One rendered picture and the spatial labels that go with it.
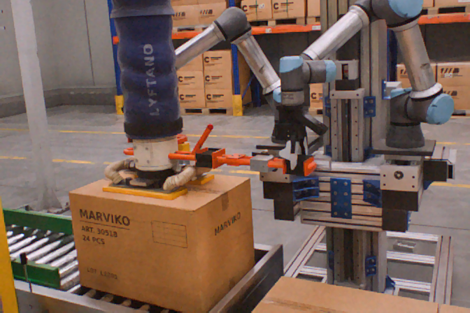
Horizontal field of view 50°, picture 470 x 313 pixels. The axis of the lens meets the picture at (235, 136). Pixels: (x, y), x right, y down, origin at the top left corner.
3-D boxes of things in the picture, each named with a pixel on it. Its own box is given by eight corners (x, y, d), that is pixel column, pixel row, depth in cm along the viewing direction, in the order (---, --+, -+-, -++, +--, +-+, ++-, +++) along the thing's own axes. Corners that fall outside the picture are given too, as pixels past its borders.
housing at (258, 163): (249, 171, 175) (248, 158, 174) (258, 166, 181) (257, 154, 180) (268, 173, 172) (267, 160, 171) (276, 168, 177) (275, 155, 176)
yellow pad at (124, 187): (101, 191, 197) (100, 179, 196) (119, 184, 206) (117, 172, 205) (172, 201, 181) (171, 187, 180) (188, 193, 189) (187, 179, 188)
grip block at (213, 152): (194, 168, 185) (192, 151, 183) (208, 161, 193) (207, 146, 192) (213, 170, 181) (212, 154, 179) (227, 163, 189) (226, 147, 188)
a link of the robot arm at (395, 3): (431, 112, 200) (389, -20, 182) (461, 117, 187) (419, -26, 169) (409, 126, 197) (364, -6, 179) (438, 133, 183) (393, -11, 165)
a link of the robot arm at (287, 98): (307, 89, 167) (297, 92, 160) (307, 103, 168) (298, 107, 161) (286, 89, 170) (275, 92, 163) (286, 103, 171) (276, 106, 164)
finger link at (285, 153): (279, 168, 168) (282, 141, 169) (296, 170, 165) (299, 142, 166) (275, 167, 165) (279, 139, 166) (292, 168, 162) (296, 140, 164)
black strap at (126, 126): (112, 134, 193) (110, 124, 192) (150, 122, 212) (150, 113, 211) (159, 137, 181) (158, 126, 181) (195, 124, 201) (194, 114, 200)
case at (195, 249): (80, 285, 207) (67, 191, 199) (143, 247, 241) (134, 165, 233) (203, 318, 177) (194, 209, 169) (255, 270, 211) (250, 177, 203)
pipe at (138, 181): (104, 181, 198) (102, 167, 197) (145, 165, 219) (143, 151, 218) (174, 189, 181) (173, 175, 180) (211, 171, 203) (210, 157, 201)
